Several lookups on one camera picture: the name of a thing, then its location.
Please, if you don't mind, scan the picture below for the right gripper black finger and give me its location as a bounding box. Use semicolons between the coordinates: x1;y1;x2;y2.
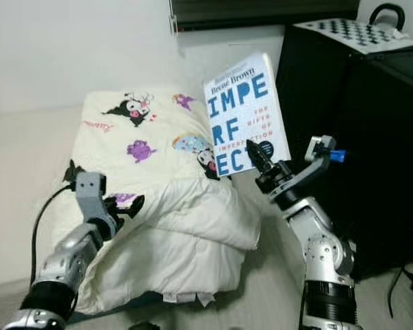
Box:
246;140;276;177

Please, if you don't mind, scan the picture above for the cream cartoon print duvet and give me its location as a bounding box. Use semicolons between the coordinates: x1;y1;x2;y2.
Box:
62;88;262;316

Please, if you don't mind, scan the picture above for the white book with blue letters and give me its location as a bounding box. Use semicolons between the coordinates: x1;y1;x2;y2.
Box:
203;52;292;178

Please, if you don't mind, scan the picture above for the mattress with cream sheet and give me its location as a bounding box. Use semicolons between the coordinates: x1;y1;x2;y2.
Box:
0;103;90;303

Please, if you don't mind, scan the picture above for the black white checkerboard sheet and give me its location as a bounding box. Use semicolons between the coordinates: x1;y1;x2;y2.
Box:
293;19;413;54

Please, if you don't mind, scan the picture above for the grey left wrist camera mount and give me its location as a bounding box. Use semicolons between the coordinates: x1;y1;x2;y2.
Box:
74;172;118;234

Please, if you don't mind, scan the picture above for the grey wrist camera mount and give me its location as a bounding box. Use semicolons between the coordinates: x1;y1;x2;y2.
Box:
74;172;118;234
286;135;347;195

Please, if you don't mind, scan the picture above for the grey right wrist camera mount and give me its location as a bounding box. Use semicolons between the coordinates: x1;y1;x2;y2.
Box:
286;135;347;195

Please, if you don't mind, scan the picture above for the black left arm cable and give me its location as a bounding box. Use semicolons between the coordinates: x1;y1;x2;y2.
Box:
31;182;76;289

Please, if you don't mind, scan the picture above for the black curved handle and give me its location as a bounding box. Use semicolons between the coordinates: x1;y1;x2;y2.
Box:
369;3;407;32

